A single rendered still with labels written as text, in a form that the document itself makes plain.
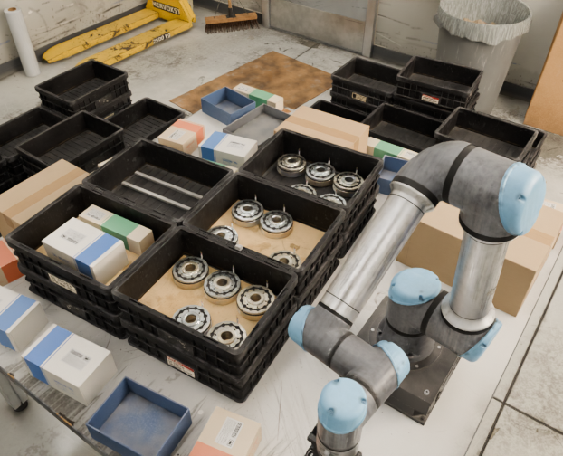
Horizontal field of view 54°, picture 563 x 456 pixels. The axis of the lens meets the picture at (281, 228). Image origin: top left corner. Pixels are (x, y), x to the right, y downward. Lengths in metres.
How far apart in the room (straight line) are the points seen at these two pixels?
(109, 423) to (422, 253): 1.02
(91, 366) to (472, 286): 0.95
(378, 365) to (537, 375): 1.69
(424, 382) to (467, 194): 0.60
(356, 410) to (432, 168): 0.44
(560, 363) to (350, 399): 1.87
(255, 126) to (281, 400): 1.33
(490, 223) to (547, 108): 3.09
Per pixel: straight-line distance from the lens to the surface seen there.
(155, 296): 1.59
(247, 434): 1.39
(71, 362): 1.57
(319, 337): 1.00
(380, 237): 1.02
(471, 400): 1.60
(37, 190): 2.02
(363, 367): 0.97
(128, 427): 1.53
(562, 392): 2.61
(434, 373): 1.48
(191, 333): 1.37
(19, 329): 1.72
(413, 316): 1.35
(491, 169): 1.02
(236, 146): 2.19
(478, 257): 1.12
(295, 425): 1.48
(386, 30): 4.64
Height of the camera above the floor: 2.01
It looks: 43 degrees down
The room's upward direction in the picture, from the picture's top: straight up
